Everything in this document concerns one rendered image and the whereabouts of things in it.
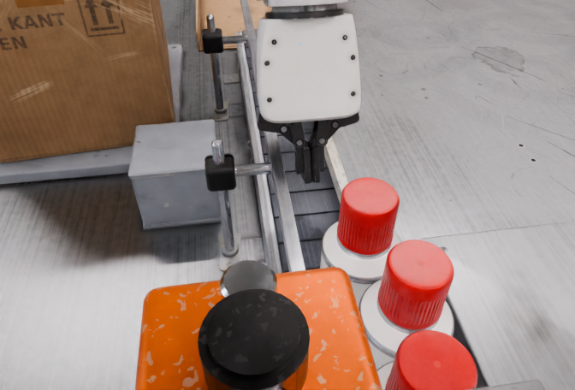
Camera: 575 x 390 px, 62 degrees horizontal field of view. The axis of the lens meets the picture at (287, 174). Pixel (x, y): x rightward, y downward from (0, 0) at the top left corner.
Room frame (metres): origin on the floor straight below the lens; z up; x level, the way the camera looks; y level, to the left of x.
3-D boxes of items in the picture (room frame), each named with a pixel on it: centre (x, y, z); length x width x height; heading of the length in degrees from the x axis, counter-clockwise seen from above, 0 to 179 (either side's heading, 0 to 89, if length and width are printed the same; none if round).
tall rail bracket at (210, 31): (0.67, 0.09, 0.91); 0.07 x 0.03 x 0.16; 98
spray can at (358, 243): (0.20, -0.05, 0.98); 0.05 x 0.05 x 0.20
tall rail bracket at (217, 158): (0.37, 0.05, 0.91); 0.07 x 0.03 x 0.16; 98
